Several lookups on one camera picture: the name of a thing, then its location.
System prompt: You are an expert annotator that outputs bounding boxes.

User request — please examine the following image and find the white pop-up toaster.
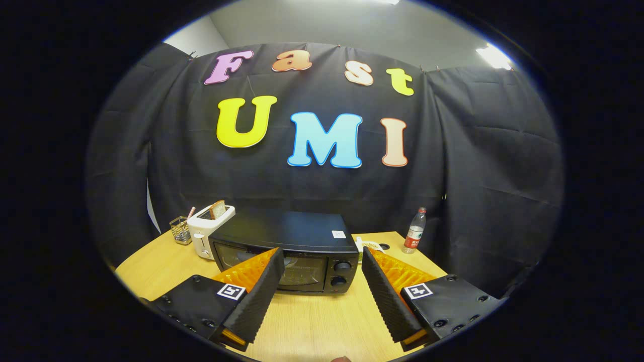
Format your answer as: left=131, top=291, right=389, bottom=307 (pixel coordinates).
left=187, top=205, right=236, bottom=260

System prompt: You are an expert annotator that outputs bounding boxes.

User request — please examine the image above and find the clear water bottle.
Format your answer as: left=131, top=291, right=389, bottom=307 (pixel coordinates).
left=401, top=207, right=427, bottom=254

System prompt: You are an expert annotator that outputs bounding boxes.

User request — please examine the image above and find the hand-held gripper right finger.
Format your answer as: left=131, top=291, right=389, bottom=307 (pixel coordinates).
left=361, top=245, right=506, bottom=352

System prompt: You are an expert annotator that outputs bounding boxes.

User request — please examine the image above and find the small ceiling light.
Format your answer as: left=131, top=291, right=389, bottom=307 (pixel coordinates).
left=475, top=43, right=514, bottom=71

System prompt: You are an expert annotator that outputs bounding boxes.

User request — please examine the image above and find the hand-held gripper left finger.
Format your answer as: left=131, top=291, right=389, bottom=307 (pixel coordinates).
left=138, top=246, right=286, bottom=352

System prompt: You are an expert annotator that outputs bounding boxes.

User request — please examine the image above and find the small dish of beans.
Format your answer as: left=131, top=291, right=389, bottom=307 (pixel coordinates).
left=355, top=236, right=384, bottom=253

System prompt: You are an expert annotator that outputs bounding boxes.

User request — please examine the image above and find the black backdrop cloth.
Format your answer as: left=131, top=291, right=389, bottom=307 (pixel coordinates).
left=85, top=41, right=565, bottom=298

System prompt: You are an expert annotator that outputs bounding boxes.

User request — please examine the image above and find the wire mesh basket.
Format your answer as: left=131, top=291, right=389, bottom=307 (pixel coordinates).
left=169, top=216, right=193, bottom=245

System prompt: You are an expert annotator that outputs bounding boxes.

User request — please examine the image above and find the black toaster oven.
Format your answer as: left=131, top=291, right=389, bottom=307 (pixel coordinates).
left=208, top=211, right=360, bottom=295

